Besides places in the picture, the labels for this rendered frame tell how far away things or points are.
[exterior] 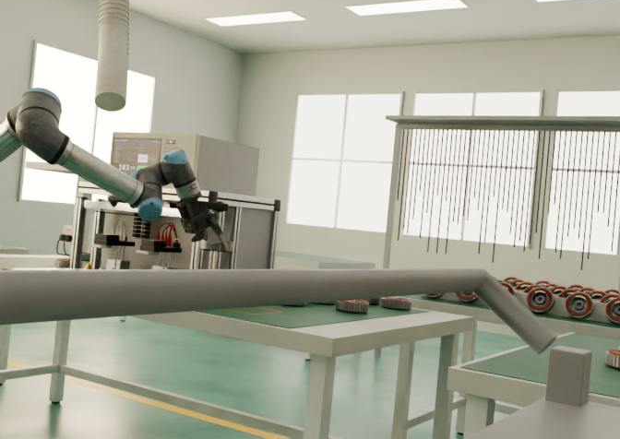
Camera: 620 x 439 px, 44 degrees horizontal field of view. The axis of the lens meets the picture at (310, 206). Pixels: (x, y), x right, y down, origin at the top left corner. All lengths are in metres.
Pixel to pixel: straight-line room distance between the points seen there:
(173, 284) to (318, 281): 0.13
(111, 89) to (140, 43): 5.36
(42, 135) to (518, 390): 1.41
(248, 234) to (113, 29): 1.79
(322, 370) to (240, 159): 1.20
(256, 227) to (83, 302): 2.63
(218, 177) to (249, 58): 8.01
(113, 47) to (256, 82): 6.54
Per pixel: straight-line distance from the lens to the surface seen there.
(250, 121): 10.64
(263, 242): 2.99
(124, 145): 3.05
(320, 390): 2.06
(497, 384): 1.72
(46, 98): 2.36
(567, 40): 8.94
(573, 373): 0.70
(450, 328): 2.70
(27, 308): 0.31
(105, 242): 2.96
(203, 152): 2.83
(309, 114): 10.09
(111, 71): 4.18
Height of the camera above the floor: 1.04
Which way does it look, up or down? 1 degrees up
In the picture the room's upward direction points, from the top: 5 degrees clockwise
